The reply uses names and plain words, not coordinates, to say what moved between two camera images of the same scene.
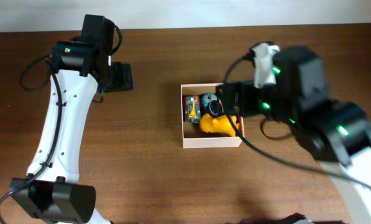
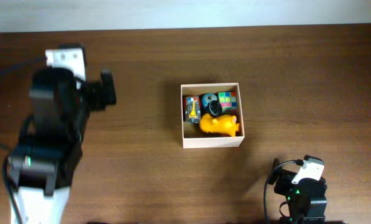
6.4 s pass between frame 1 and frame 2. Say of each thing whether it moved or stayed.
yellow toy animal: stayed
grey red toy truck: stayed
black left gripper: moved
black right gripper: moved
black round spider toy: stayed
